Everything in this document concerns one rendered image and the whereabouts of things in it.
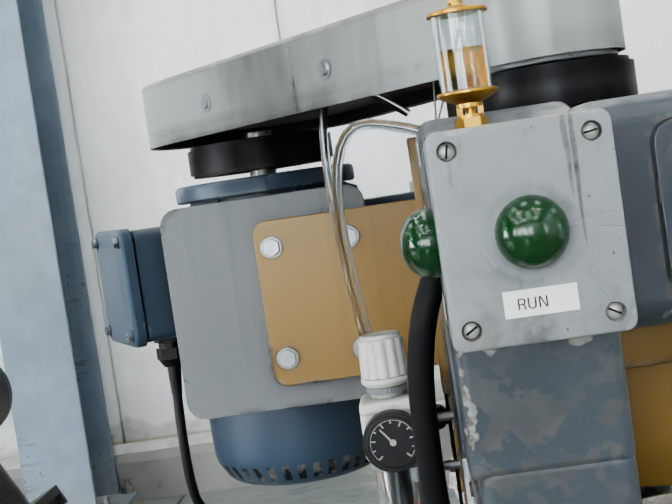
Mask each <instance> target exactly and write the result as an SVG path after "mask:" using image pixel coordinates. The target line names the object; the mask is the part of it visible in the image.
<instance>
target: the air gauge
mask: <svg viewBox="0 0 672 504"><path fill-rule="evenodd" d="M363 449H364V452H365V455H366V457H367V458H368V460H369V461H370V462H371V463H372V464H373V465H374V466H375V467H377V468H378V469H380V470H383V471H386V472H401V471H404V470H407V469H408V468H410V467H412V466H413V465H414V464H415V463H416V462H417V461H416V454H415V447H414V440H413V432H412V424H411V415H410V414H409V413H407V412H405V411H403V410H399V409H387V410H383V411H381V412H379V413H377V414H375V415H374V416H373V417H372V418H371V419H370V420H369V422H368V423H367V425H366V427H365V430H364V434H363Z"/></svg>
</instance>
